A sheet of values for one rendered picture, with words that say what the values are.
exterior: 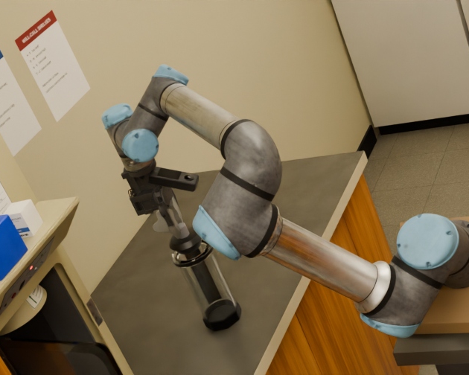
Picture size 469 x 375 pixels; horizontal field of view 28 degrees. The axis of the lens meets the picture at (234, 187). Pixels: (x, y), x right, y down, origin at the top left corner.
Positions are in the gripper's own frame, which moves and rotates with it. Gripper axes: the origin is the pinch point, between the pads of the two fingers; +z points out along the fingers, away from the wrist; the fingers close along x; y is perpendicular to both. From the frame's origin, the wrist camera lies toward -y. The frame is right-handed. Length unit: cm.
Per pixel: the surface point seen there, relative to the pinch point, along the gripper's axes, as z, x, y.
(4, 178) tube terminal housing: -38, 26, 20
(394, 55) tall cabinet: 78, -252, -37
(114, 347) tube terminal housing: 14.0, 22.8, 19.1
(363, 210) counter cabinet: 46, -63, -32
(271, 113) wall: 52, -169, 12
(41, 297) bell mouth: -10.1, 31.8, 23.6
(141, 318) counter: 29.1, -7.9, 25.7
